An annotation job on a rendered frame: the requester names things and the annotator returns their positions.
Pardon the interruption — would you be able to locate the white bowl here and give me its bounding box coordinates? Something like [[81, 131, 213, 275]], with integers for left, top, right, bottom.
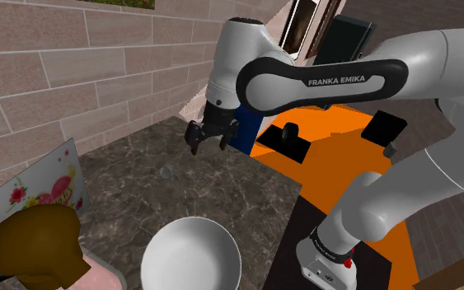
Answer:
[[140, 216, 243, 290]]

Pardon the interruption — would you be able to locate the brown framed window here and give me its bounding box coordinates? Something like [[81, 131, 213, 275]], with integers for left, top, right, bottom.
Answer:
[[278, 0, 344, 60]]

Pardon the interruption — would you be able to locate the small black wheel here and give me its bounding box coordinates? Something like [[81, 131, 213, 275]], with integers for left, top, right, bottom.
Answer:
[[281, 122, 300, 147]]

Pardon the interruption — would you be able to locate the brown wooden table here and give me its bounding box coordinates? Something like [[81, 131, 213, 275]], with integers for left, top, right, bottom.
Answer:
[[417, 244, 464, 290]]

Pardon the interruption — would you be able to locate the orange rug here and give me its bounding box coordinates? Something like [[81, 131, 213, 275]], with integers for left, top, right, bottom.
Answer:
[[250, 103, 420, 290]]

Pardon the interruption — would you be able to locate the black cabinet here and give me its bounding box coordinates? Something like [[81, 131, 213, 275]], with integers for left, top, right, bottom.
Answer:
[[312, 14, 377, 68]]

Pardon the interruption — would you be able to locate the small grey cube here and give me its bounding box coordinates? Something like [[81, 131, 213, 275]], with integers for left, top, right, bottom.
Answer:
[[382, 141, 399, 159]]

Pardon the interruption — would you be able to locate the brown lumpy figure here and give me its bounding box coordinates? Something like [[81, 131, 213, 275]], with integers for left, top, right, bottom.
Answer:
[[0, 203, 92, 290]]

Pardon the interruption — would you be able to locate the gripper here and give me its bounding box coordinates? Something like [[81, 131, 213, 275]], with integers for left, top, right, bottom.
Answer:
[[184, 100, 240, 157]]

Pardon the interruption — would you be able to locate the pink box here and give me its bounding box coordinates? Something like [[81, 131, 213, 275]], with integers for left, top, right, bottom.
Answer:
[[69, 246, 129, 290]]

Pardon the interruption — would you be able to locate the blue box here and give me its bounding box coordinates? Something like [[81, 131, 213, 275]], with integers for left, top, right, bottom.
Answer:
[[227, 104, 265, 157]]

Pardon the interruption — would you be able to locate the green wall picture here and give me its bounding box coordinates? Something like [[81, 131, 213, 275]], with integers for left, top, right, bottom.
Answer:
[[79, 0, 157, 11]]

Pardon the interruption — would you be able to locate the white flower greeting card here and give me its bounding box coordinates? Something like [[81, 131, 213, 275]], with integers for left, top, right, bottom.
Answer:
[[0, 138, 91, 279]]

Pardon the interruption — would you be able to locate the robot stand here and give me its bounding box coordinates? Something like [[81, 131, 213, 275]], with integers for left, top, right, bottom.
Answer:
[[262, 194, 394, 290]]

